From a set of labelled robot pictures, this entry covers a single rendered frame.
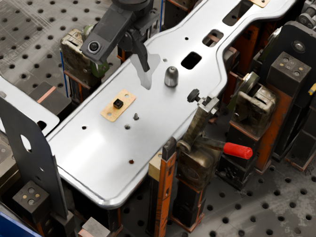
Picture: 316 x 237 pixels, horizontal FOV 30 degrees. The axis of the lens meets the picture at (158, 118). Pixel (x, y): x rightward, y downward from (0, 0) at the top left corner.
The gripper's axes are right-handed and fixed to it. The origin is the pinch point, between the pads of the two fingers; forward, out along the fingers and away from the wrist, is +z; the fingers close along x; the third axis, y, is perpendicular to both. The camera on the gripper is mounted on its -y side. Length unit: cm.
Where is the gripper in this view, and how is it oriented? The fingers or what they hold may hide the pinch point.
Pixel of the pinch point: (117, 73)
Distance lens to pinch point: 119.4
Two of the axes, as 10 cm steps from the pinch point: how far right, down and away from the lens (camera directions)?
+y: 6.1, -5.9, 5.3
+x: -7.9, -5.4, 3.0
